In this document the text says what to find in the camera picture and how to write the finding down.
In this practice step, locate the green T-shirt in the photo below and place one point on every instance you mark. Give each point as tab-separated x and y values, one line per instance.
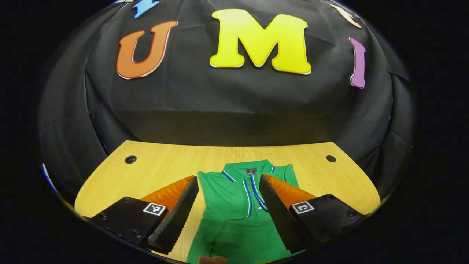
227	205

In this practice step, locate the black backdrop cloth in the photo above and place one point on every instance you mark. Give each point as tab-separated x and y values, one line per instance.
220	95

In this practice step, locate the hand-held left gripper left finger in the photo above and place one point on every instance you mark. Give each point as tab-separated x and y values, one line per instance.
177	220

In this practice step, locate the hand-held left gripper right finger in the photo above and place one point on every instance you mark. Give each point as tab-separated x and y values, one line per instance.
276	212

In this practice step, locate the black table grommet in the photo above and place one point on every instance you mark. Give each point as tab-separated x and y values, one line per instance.
130	159
331	158

